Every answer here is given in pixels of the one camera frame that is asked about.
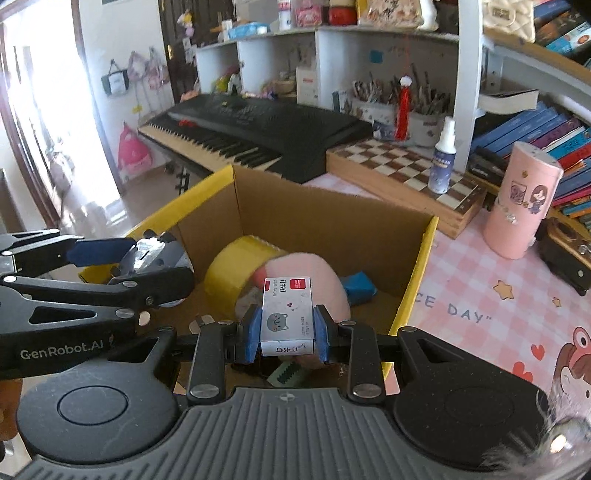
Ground dark brown desk device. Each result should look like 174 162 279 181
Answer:
538 217 591 296

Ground hanging tote bags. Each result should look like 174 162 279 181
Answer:
102 48 170 97

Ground pink plush toy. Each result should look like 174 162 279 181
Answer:
233 251 352 371

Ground row of leaning books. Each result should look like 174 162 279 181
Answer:
466 99 591 220

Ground white shelving unit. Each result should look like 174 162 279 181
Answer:
194 25 463 149

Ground cat ornament plaque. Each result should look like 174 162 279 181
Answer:
358 0 437 31

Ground yellow tape roll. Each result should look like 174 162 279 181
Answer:
203 234 286 315

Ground blue tissue pack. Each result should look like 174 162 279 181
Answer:
228 22 269 40

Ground black electronic keyboard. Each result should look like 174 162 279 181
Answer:
137 92 374 185

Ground gray cartoon stapler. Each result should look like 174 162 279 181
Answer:
108 233 195 308

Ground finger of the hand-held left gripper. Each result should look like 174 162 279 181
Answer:
0 265 195 336
0 228 140 271

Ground row of shelf books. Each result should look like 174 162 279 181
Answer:
533 0 591 59

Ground white box red label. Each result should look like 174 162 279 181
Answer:
296 67 321 107

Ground white staples box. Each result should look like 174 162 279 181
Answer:
259 276 317 356

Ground small blue pack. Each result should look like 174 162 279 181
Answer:
341 272 379 306

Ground wooden chessboard box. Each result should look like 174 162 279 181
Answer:
325 138 488 240

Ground red round doll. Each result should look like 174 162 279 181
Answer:
329 0 359 27

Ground pink cartoon cylinder container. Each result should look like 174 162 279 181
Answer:
483 141 564 260

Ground white quilted handbag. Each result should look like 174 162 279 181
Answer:
482 0 537 45

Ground white file tray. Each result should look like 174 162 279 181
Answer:
478 90 540 114

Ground yellow cardboard box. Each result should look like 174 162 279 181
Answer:
78 164 440 403

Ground white blue spray bottle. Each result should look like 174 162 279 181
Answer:
427 116 460 195

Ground pink checkered cartoon tablecloth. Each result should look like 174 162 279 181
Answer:
305 174 591 408

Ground pink clear box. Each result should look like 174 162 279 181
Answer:
295 4 324 29

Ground pink backpack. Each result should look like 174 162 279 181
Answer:
117 121 153 176

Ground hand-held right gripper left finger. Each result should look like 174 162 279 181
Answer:
115 305 260 407

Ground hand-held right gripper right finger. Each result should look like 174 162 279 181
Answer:
314 304 466 406

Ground red tassel charm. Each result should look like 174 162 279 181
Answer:
394 76 413 142

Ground wooden white bookshelf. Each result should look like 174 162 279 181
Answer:
451 0 591 153

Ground dark wooden door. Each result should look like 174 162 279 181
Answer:
159 0 236 105

